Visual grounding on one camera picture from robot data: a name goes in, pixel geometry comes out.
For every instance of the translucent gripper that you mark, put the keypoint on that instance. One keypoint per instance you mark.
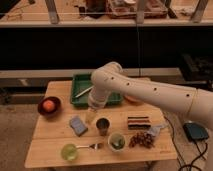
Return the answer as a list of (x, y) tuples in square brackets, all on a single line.
[(90, 115)]

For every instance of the blue sponge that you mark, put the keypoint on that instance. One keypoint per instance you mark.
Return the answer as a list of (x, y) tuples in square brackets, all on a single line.
[(78, 126)]

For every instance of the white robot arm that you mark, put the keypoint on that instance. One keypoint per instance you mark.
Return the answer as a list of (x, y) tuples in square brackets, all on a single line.
[(194, 104)]

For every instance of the green plastic tray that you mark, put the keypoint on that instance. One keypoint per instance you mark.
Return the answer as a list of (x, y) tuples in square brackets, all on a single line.
[(82, 82)]

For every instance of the metal cup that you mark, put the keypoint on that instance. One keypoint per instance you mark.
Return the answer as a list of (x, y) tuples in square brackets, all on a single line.
[(102, 125)]

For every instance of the silver fork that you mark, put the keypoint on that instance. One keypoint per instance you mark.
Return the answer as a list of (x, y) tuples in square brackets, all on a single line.
[(93, 146)]

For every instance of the dark red bowl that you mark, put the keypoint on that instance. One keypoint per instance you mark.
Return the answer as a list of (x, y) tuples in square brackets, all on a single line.
[(43, 112)]

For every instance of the white bowl with greens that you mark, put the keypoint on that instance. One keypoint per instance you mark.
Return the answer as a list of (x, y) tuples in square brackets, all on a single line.
[(116, 142)]

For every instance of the striped brown block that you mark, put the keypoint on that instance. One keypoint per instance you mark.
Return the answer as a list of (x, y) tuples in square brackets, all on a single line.
[(138, 123)]

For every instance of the orange fruit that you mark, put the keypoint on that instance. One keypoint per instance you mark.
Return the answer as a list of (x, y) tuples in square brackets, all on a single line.
[(49, 105)]

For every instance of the orange bowl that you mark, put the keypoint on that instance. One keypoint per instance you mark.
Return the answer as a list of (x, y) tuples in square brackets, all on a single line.
[(132, 99)]

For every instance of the bunch of dark grapes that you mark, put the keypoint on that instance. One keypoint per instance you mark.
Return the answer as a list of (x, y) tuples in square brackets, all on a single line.
[(142, 139)]

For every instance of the clear plastic bag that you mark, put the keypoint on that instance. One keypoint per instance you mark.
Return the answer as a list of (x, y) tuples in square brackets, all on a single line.
[(155, 130)]

